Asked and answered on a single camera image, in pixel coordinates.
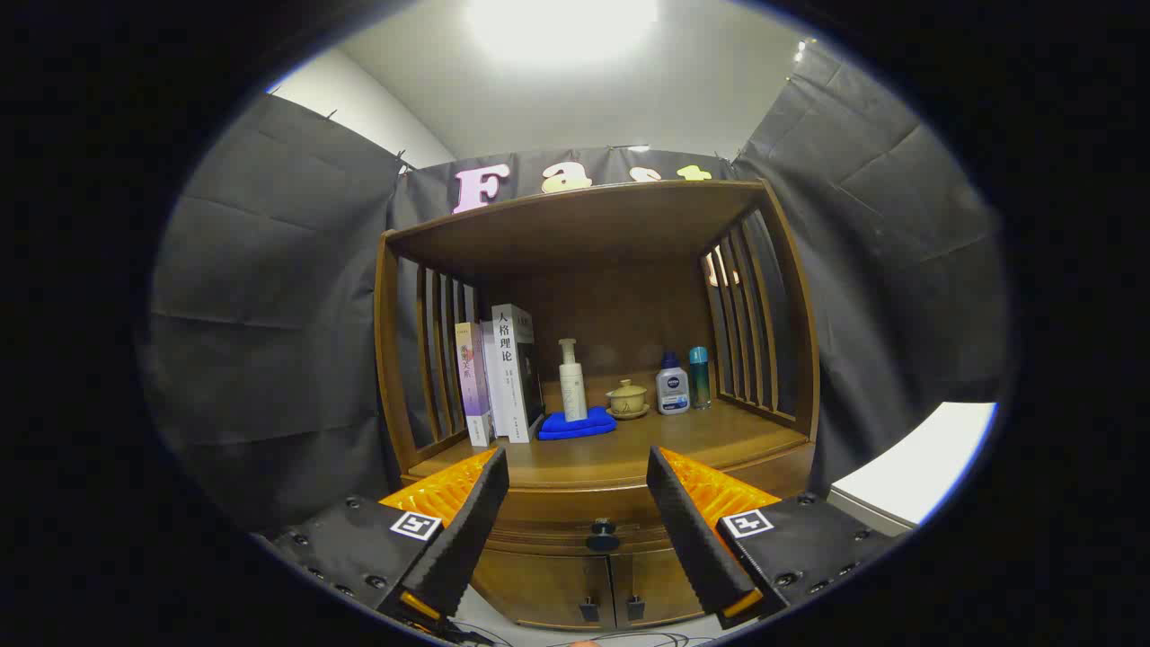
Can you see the wooden cabinet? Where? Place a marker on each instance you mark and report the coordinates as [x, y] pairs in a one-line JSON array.
[[584, 225]]

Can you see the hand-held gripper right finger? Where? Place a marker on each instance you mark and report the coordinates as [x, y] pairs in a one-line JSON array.
[[687, 530]]

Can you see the wooden countertop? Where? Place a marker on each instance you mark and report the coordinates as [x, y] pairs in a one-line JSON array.
[[683, 440]]

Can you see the black round drawer knob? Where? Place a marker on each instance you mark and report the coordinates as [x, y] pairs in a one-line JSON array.
[[603, 537]]

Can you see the thin white book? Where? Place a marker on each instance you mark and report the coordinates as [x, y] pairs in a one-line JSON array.
[[492, 377]]

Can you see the yellow lidded teacup with saucer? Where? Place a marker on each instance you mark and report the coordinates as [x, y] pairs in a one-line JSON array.
[[626, 400]]

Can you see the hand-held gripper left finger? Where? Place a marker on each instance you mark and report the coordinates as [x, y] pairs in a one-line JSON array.
[[467, 530]]

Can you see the blue folded cloth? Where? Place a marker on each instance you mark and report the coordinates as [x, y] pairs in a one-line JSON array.
[[575, 427]]

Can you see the purple book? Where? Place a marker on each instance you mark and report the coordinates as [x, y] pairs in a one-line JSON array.
[[472, 386]]

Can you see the thick white and black book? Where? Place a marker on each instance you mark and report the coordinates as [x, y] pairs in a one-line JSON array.
[[508, 377]]

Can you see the white bottle with blue pump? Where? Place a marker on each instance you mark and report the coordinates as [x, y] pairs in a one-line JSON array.
[[672, 391]]

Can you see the clear bottle with teal cap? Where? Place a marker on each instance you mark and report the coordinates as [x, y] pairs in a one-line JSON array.
[[700, 377]]

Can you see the white storage unit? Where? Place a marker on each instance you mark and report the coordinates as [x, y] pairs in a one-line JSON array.
[[907, 467]]

